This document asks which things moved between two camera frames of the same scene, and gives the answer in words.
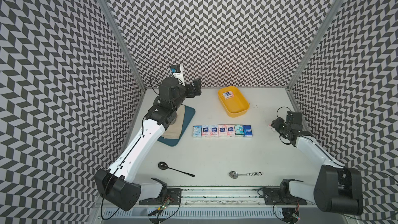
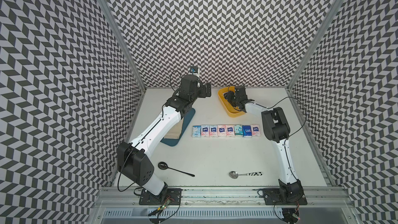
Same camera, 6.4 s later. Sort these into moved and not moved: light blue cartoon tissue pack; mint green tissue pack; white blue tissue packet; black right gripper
Moved: black right gripper
Not moved: mint green tissue pack; white blue tissue packet; light blue cartoon tissue pack
